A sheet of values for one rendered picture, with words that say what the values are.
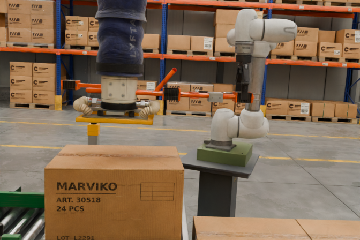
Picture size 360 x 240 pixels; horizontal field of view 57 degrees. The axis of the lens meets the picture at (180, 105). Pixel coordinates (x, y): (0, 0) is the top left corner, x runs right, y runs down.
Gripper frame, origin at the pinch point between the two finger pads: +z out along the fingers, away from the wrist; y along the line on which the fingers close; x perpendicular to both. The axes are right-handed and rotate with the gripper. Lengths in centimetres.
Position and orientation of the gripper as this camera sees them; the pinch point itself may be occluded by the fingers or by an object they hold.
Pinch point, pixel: (240, 96)
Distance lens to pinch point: 165.0
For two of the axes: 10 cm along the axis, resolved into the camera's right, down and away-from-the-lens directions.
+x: 10.0, 0.4, 0.4
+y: 0.4, 1.3, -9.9
